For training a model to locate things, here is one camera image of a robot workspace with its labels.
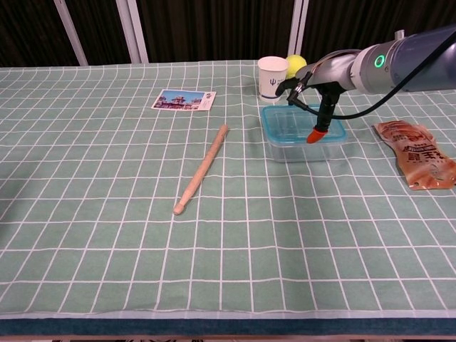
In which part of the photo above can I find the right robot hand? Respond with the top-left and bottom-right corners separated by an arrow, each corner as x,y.
276,49 -> 361,145

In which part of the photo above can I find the blue plastic container lid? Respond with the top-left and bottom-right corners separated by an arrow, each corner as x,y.
262,103 -> 348,145

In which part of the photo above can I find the clear plastic food container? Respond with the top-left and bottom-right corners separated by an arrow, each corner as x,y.
265,134 -> 348,163

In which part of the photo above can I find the yellow tennis ball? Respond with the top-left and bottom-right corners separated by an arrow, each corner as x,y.
286,54 -> 309,80

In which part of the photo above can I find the white paper cup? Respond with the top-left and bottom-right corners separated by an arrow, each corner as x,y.
257,56 -> 289,104

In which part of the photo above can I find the brown snack packet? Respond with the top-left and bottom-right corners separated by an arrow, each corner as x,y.
372,120 -> 456,192

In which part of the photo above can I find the black pleated curtain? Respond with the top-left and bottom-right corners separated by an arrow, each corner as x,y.
0,0 -> 456,68

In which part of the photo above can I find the building photo postcard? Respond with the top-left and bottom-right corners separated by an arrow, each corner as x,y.
152,88 -> 217,113

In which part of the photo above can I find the wooden drumstick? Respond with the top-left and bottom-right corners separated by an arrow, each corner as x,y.
172,124 -> 229,216

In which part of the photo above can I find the green checked tablecloth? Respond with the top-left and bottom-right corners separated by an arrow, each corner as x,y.
0,59 -> 456,320

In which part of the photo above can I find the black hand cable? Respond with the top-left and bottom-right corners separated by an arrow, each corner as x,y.
286,31 -> 456,120

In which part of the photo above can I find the double white frame post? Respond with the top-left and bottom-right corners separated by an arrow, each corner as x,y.
115,0 -> 150,65

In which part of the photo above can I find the thin white frame post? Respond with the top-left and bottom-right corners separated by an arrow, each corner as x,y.
53,0 -> 89,67

